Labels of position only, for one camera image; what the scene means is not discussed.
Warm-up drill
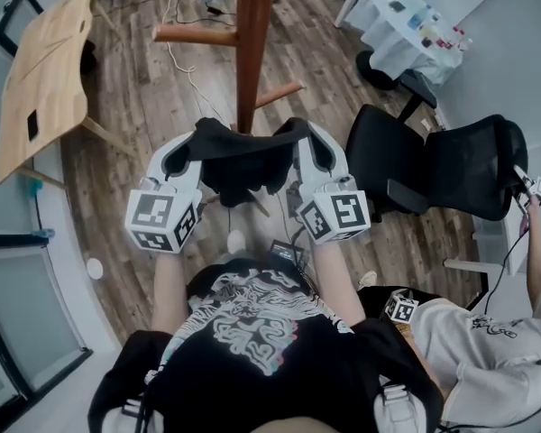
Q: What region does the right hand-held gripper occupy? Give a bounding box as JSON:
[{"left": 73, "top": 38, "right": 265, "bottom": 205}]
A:
[{"left": 291, "top": 122, "right": 370, "bottom": 245}]

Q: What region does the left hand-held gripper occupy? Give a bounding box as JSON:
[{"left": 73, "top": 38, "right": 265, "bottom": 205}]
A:
[{"left": 124, "top": 131, "right": 205, "bottom": 254}]

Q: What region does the black garment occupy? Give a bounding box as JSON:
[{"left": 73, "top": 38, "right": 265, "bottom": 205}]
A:
[{"left": 193, "top": 115, "right": 315, "bottom": 209}]

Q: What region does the brown wooden coat stand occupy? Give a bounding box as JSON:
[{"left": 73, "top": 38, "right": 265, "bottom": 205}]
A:
[{"left": 153, "top": 0, "right": 321, "bottom": 218}]

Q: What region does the person's left forearm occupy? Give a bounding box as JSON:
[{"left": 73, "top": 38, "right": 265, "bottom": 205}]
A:
[{"left": 151, "top": 250, "right": 199, "bottom": 333}]

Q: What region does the person's right forearm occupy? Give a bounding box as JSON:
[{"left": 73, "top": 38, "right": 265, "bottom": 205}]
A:
[{"left": 313, "top": 241, "right": 366, "bottom": 327}]

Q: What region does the black waist device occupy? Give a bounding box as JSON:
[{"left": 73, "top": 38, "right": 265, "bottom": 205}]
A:
[{"left": 269, "top": 240, "right": 310, "bottom": 265}]

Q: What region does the person's light shoe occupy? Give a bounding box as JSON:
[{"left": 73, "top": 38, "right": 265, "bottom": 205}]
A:
[{"left": 226, "top": 230, "right": 247, "bottom": 256}]

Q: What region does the black office chair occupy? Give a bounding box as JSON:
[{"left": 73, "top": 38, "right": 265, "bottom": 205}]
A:
[{"left": 344, "top": 69, "right": 529, "bottom": 223}]

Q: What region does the black square on table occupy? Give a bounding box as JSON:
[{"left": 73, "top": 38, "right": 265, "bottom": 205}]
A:
[{"left": 26, "top": 109, "right": 42, "bottom": 143}]

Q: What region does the white round table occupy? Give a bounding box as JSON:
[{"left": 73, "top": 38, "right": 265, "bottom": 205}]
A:
[{"left": 356, "top": 0, "right": 463, "bottom": 90}]

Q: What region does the light wooden table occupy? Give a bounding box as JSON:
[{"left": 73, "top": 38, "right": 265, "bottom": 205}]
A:
[{"left": 0, "top": 0, "right": 139, "bottom": 189}]

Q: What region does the cluster of small bottles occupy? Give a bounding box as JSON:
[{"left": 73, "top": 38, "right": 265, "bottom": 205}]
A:
[{"left": 405, "top": 5, "right": 474, "bottom": 53}]

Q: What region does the black framed glass panel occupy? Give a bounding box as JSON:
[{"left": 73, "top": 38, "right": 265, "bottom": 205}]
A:
[{"left": 0, "top": 232, "right": 94, "bottom": 414}]

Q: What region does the person's black printed t-shirt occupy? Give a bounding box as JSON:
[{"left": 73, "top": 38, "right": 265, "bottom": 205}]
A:
[{"left": 87, "top": 259, "right": 445, "bottom": 433}]

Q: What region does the white cable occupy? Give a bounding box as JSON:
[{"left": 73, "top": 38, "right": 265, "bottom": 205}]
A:
[{"left": 165, "top": 0, "right": 217, "bottom": 121}]

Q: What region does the white shoulder strap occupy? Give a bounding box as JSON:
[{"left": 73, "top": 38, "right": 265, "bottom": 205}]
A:
[
  {"left": 372, "top": 383, "right": 427, "bottom": 433},
  {"left": 103, "top": 397, "right": 163, "bottom": 433}
]

